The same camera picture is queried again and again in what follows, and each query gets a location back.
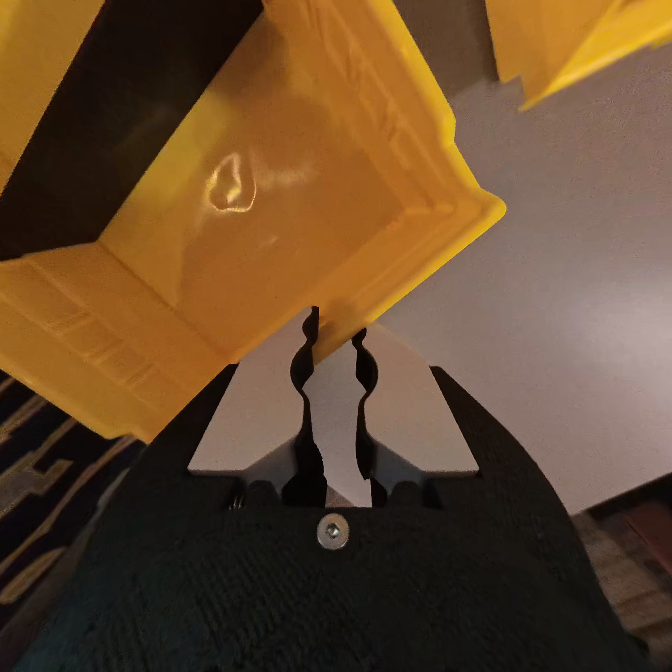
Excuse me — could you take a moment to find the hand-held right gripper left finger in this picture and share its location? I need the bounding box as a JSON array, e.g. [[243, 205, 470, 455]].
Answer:
[[186, 306, 327, 507]]

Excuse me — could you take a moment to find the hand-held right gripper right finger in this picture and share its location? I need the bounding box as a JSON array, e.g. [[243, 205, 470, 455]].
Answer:
[[351, 327, 481, 507]]

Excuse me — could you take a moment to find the yellow plastic bin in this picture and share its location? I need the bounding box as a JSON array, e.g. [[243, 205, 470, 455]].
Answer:
[[0, 0, 507, 443], [485, 0, 672, 112]]

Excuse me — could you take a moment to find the person's navy patterned sweater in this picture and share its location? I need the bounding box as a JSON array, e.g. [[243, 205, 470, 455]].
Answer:
[[0, 367, 148, 625]]

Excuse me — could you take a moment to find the black bin divider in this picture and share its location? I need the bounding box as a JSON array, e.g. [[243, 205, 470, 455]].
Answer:
[[0, 0, 263, 261]]

